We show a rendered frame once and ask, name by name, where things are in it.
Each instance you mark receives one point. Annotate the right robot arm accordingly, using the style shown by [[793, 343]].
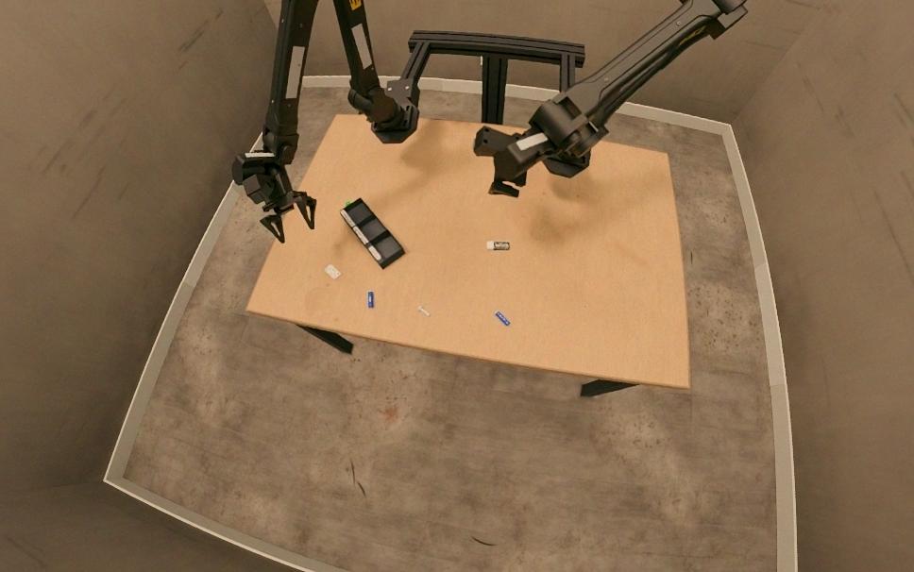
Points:
[[258, 171]]

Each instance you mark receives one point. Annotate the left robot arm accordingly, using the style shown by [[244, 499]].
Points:
[[613, 84]]

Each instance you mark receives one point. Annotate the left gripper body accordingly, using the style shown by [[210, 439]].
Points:
[[499, 186]]

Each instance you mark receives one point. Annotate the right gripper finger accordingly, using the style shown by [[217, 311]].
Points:
[[302, 206], [267, 222]]

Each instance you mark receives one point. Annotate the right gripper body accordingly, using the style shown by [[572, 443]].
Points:
[[286, 201]]

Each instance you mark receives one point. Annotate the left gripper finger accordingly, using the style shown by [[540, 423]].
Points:
[[514, 194]]

